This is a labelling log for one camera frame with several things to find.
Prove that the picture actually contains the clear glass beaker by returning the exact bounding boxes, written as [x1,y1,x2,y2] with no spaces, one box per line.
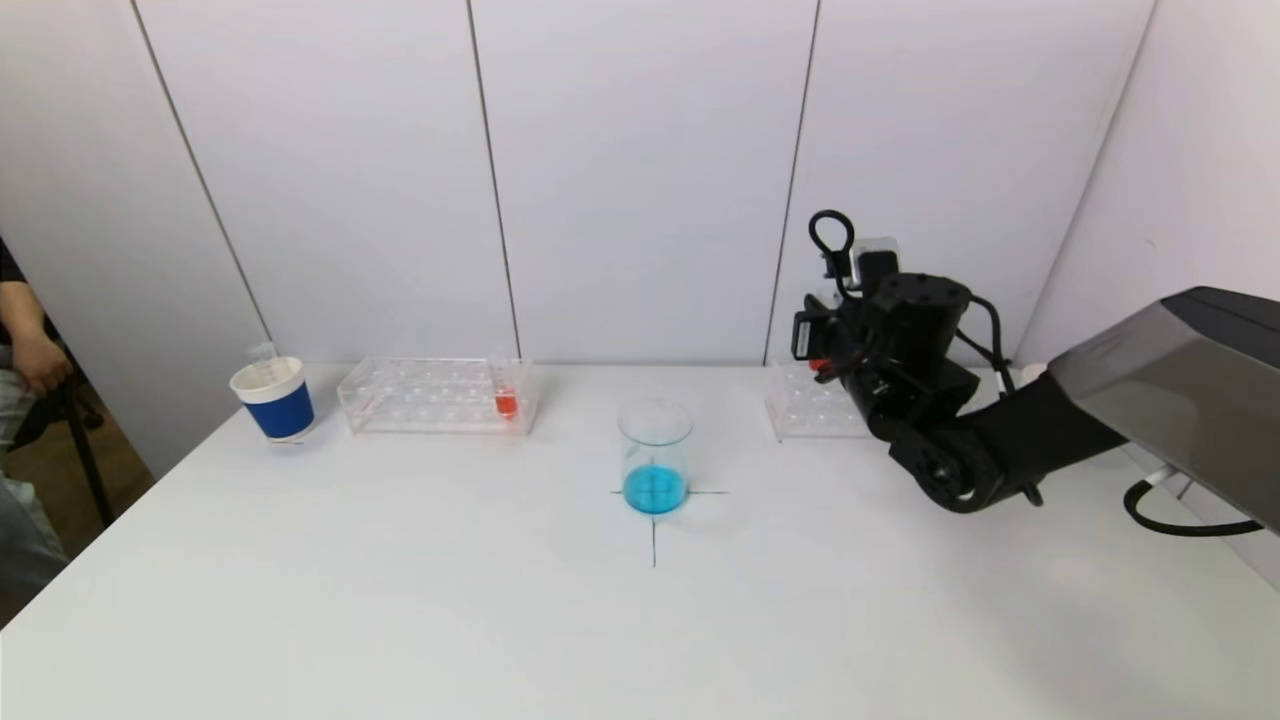
[616,400,695,518]

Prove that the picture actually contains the clear acrylic test tube rack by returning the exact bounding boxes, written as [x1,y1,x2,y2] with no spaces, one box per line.
[337,357,542,439]
[765,360,873,442]

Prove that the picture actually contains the black office chair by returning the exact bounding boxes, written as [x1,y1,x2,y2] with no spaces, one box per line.
[40,345,117,531]

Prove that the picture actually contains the seated person in dark clothes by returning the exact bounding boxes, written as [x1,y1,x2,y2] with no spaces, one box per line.
[0,238,76,601]

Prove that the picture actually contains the short black camera cable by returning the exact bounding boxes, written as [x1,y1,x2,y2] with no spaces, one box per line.
[807,209,858,302]

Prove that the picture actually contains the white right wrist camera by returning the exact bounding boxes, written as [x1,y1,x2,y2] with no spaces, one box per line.
[847,237,902,293]

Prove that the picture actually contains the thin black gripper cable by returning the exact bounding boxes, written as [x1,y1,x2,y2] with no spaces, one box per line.
[958,294,1017,397]

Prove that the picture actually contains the long black arm cable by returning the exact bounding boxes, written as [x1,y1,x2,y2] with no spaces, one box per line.
[1122,477,1267,539]

